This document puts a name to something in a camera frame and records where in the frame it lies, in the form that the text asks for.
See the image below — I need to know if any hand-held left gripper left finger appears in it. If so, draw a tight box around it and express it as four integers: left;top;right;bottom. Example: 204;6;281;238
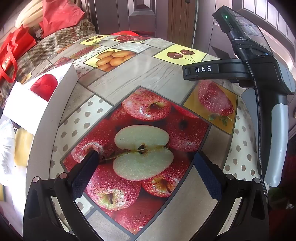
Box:
23;150;100;241

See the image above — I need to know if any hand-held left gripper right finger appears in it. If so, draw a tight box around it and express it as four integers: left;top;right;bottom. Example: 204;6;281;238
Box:
194;152;270;241

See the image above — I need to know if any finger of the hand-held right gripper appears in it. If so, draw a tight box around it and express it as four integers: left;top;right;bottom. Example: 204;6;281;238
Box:
182;59;249;81

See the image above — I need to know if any white shallow box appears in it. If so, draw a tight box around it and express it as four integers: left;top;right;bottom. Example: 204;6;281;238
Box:
0;62;78;232

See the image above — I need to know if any red plush ball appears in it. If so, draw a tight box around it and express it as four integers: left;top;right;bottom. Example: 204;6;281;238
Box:
30;75;59;102

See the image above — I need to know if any yellow sponge with green pad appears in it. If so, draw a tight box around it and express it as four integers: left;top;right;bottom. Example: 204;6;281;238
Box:
14;128;34;167

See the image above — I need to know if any brown panelled door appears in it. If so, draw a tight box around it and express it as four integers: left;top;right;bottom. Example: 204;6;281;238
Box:
85;0;215;54

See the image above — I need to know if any plaid sofa cover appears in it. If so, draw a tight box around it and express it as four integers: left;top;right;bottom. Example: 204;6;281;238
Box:
0;20;96;107

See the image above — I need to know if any red tote bag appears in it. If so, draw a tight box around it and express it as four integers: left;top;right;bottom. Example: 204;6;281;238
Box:
0;25;37;82

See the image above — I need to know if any red non-woven bag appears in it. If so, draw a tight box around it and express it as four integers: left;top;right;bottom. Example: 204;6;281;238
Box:
39;0;85;35

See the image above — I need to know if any stack of white foam sheets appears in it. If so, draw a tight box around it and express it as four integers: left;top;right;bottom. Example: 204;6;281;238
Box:
15;0;44;29

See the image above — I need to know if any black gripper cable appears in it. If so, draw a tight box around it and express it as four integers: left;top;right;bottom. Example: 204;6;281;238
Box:
239;47;270;209

